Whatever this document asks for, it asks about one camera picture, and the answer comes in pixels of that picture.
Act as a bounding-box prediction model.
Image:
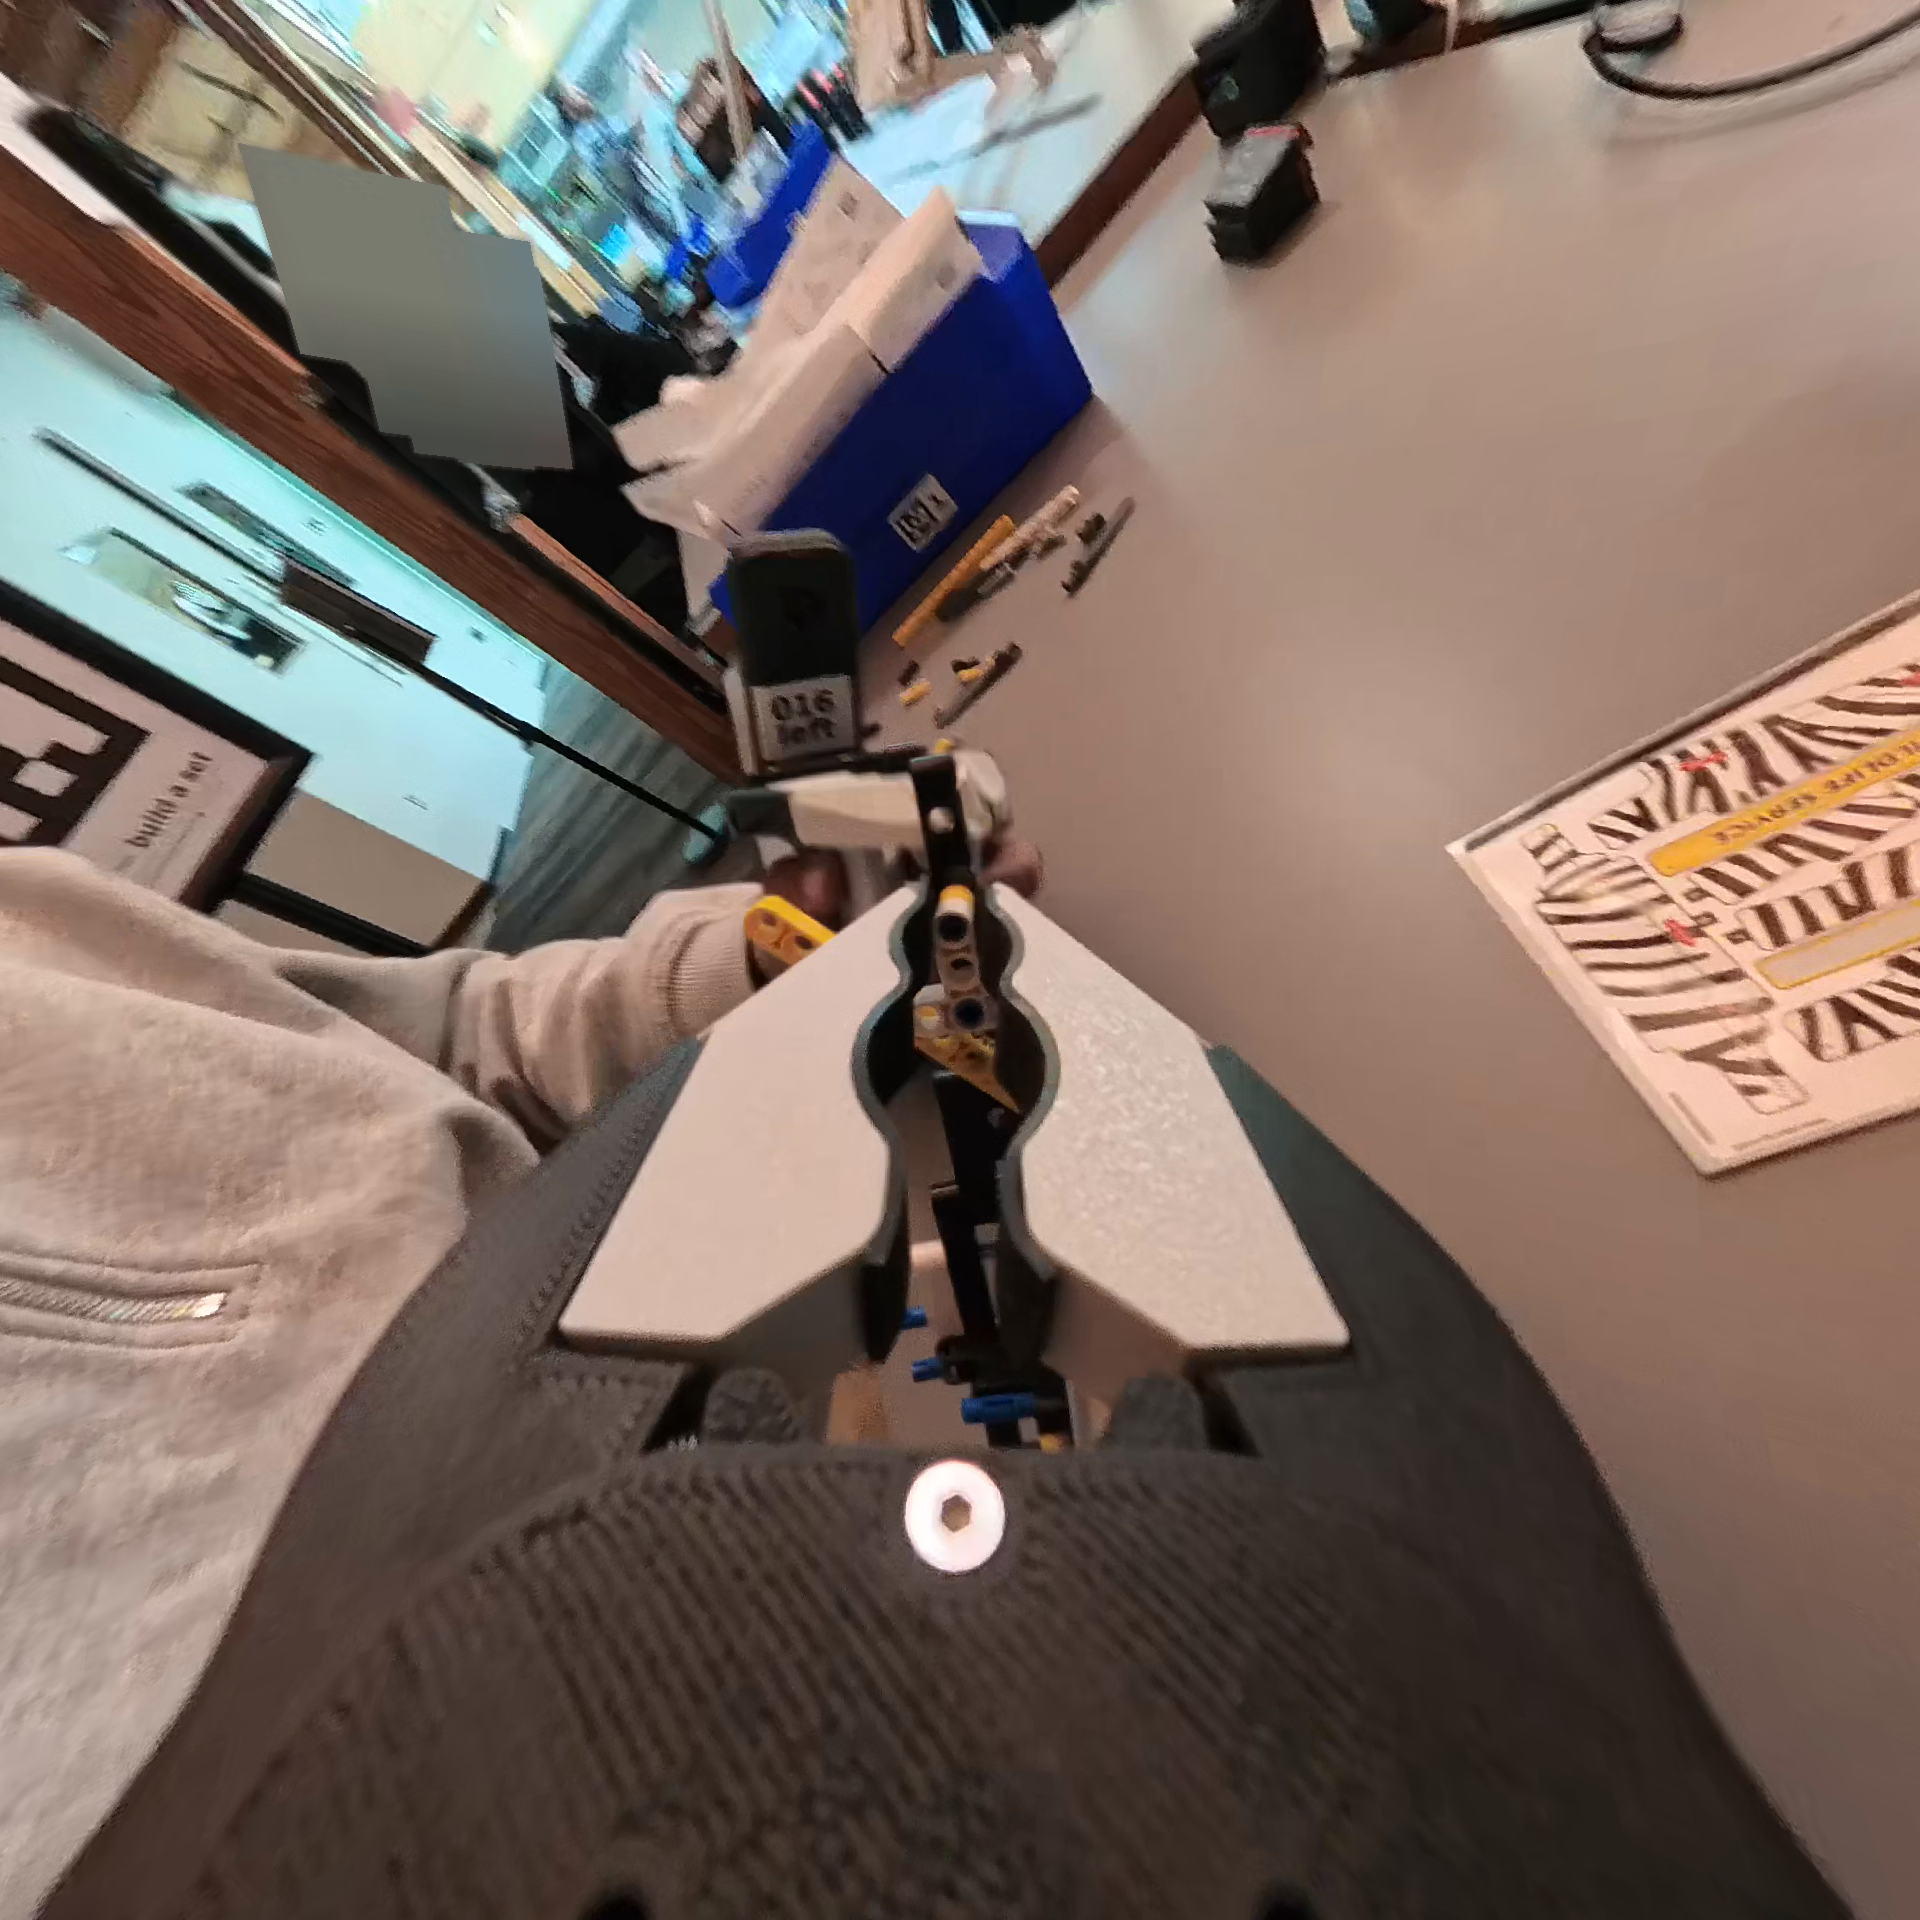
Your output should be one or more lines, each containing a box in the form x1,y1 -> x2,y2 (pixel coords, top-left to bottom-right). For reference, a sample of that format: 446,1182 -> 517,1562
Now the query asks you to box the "black yellow lego subassembly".
861,751 -> 1078,1458

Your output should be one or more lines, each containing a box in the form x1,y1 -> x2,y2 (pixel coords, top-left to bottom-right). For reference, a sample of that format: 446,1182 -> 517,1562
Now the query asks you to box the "person's left forearm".
441,881 -> 774,1150

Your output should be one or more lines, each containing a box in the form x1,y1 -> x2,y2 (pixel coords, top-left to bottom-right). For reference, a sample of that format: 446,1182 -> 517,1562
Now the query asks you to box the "large dark box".
1192,0 -> 1334,133

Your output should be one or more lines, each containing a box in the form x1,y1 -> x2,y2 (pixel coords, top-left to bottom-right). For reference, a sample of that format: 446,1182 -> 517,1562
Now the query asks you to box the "wooden rail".
0,139 -> 756,779

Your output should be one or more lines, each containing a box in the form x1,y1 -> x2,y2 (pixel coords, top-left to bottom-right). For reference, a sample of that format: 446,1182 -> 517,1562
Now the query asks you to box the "person's left hand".
759,834 -> 1046,924

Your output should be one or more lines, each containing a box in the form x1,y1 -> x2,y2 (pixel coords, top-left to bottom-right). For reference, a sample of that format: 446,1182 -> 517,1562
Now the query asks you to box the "grey zip sweatshirt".
0,842 -> 554,1920

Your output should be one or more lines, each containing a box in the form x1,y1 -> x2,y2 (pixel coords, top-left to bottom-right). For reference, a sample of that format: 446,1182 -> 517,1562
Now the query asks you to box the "long yellow lego beam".
894,514 -> 1019,648

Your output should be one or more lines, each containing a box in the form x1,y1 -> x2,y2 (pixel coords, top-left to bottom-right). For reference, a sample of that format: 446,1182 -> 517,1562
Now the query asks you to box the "blue storage box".
705,217 -> 1094,639

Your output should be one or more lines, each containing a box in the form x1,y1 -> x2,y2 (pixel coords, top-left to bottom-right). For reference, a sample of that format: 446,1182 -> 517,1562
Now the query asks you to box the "black cable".
1582,0 -> 1920,109

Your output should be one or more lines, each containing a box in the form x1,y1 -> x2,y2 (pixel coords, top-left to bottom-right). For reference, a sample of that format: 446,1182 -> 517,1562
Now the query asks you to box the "dark lego axle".
1063,496 -> 1140,599

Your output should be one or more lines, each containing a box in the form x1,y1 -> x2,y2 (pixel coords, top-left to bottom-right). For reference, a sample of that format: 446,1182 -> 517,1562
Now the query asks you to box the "zebra striped sticker sheet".
1447,591 -> 1920,1179

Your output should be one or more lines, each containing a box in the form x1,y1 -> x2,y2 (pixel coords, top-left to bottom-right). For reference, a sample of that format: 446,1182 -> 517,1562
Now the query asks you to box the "small black box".
1206,124 -> 1325,268

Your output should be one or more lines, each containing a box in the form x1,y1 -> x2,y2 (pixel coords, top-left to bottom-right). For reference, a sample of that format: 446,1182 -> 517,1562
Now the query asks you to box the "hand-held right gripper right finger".
972,881 -> 1354,1409

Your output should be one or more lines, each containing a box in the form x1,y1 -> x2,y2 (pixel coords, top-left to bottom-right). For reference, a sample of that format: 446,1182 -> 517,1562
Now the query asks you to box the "tan grey lego connector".
982,484 -> 1086,580

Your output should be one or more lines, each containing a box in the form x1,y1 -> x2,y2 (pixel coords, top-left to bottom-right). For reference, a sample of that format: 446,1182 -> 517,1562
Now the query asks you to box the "framed tag sign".
0,580 -> 315,912

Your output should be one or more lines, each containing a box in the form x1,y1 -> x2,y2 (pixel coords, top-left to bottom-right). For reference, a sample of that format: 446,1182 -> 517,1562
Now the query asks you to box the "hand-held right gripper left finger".
554,881 -> 940,1404

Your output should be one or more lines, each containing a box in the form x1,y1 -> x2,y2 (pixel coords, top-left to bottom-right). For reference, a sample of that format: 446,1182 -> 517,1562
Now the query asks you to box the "small yellow black lego piece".
939,639 -> 1025,731

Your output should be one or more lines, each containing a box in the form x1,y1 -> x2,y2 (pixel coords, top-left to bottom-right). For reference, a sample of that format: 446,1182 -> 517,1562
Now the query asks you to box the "white cardboard box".
679,324 -> 906,550
859,185 -> 989,374

